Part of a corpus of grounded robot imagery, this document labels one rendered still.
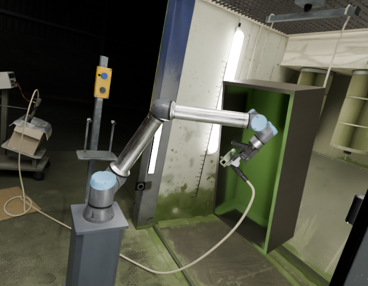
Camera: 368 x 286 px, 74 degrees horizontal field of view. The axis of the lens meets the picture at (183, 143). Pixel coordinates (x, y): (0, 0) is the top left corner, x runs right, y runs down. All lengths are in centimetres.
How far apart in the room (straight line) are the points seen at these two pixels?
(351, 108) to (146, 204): 215
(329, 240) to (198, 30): 229
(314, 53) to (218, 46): 101
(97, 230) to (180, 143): 126
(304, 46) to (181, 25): 138
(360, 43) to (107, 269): 270
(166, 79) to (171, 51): 24
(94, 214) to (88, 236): 13
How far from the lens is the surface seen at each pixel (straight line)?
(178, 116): 140
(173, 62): 231
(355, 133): 271
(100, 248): 169
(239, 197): 256
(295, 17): 213
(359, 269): 69
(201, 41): 246
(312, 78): 299
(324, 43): 295
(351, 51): 279
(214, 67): 255
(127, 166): 167
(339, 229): 283
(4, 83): 369
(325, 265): 277
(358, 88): 272
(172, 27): 232
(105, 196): 158
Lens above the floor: 154
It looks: 13 degrees down
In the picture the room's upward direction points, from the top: 12 degrees clockwise
